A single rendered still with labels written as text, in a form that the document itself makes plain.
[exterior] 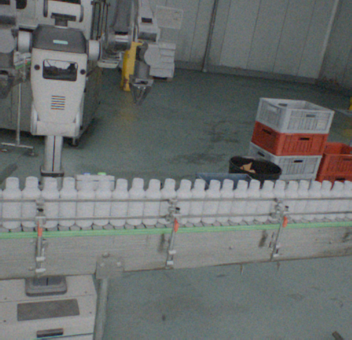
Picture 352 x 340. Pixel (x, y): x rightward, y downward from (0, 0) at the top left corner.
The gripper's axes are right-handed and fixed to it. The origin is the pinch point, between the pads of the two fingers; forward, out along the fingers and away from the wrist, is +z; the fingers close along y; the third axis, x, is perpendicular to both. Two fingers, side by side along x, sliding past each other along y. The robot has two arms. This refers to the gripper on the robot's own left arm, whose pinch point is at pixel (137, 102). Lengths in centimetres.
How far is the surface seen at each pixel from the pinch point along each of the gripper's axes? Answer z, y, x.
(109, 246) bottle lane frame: 48, -17, 9
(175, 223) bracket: 35.9, -24.3, -11.6
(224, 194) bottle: 29.2, -14.1, -34.0
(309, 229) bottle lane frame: 44, -17, -76
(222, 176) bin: 46, 48, -67
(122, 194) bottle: 29.0, -15.1, 5.8
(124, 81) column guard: 94, 737, -176
